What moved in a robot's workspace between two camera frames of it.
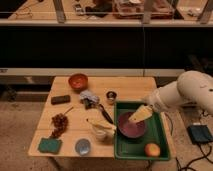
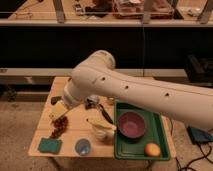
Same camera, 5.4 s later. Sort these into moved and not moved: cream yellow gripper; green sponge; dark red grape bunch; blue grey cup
Moved: cream yellow gripper
Not moved: blue grey cup; green sponge; dark red grape bunch
